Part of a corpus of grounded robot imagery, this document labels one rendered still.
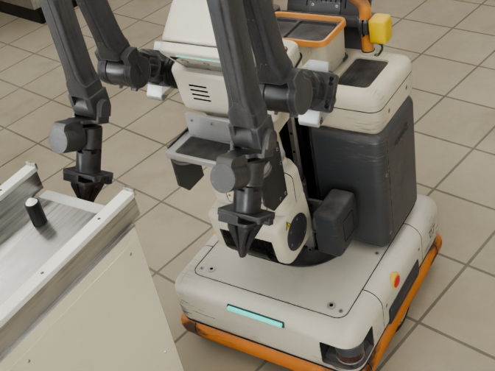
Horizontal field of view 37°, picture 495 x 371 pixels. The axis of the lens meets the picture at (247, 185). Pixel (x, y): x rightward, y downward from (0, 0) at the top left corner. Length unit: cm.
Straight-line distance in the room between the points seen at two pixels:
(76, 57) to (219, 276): 87
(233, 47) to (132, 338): 69
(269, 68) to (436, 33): 256
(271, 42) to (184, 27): 28
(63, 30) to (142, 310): 62
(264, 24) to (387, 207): 85
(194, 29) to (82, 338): 69
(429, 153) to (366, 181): 105
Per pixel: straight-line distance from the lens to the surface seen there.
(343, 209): 198
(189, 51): 163
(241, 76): 136
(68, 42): 162
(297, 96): 149
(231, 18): 131
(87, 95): 167
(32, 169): 174
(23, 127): 390
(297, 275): 216
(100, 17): 168
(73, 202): 169
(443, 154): 305
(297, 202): 193
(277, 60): 146
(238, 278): 219
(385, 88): 193
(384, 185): 204
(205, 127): 180
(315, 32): 201
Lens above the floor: 177
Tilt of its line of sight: 36 degrees down
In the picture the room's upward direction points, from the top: 12 degrees counter-clockwise
